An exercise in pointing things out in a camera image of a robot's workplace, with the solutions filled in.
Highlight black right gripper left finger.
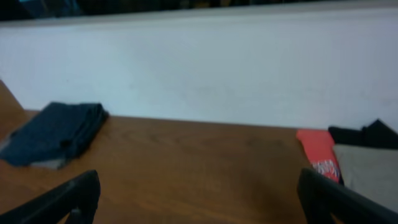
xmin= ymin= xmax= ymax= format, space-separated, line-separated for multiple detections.
xmin=1 ymin=170 xmax=101 ymax=224

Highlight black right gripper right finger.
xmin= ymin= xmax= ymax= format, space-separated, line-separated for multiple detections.
xmin=297 ymin=168 xmax=397 ymax=224

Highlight dark blue shorts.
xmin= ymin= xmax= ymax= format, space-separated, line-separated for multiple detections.
xmin=1 ymin=102 xmax=109 ymax=166

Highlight red printed t-shirt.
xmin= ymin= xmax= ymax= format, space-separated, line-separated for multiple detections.
xmin=296 ymin=129 xmax=340 ymax=182

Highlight beige khaki shorts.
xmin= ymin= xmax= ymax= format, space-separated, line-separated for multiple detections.
xmin=333 ymin=144 xmax=397 ymax=212

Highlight black garment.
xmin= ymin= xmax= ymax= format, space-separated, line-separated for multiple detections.
xmin=328 ymin=119 xmax=397 ymax=149

